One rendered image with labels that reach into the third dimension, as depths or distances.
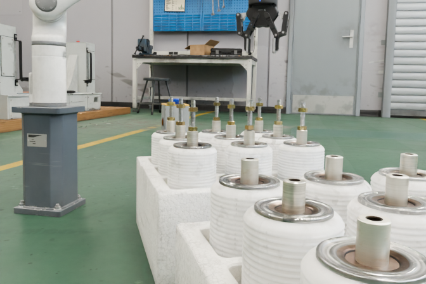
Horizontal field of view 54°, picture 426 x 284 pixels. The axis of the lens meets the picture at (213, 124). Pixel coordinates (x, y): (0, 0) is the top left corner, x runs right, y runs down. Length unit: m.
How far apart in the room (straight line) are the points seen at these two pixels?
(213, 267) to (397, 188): 0.20
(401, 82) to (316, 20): 1.41
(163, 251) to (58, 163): 0.55
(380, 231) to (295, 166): 0.56
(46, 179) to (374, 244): 1.04
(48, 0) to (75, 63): 3.42
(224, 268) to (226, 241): 0.05
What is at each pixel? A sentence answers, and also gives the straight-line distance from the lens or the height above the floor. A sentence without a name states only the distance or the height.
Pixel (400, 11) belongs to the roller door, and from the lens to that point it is 6.16.
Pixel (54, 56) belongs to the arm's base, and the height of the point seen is 0.44.
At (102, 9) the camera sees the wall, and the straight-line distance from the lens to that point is 6.81.
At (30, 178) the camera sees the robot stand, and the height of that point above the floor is 0.10.
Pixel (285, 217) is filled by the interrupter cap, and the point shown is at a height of 0.25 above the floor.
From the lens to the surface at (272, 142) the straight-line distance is 0.96.
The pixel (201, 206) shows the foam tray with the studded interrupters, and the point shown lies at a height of 0.15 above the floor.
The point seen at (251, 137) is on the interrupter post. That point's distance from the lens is 0.83.
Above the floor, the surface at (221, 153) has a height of 0.22.
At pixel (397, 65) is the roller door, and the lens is 6.08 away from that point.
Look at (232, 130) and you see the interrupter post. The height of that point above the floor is 0.27.
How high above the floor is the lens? 0.37
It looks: 5 degrees down
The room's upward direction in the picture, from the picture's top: 1 degrees clockwise
